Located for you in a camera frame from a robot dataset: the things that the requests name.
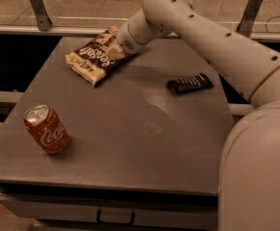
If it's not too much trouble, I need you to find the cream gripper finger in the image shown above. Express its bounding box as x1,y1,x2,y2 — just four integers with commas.
107,45,124,61

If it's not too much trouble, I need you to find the brown chip bag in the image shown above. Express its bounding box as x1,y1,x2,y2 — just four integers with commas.
65,26,134,86

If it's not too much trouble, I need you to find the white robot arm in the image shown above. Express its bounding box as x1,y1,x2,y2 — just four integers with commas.
116,0,280,231

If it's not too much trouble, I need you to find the red coke can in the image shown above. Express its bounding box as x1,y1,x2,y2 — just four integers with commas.
23,104,70,155

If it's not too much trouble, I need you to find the black snack bar wrapper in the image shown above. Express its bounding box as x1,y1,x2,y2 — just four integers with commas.
166,73,214,94

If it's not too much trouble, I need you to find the left metal railing bracket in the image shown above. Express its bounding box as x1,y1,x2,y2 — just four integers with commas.
30,0,53,31

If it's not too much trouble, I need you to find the metal railing bracket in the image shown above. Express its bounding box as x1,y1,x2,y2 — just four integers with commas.
30,0,53,31
236,0,264,38

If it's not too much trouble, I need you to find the right metal railing bracket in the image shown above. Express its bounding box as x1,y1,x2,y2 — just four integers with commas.
236,0,264,38

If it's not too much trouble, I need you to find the grey drawer with handle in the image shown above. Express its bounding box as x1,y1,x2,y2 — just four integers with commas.
0,193,217,231

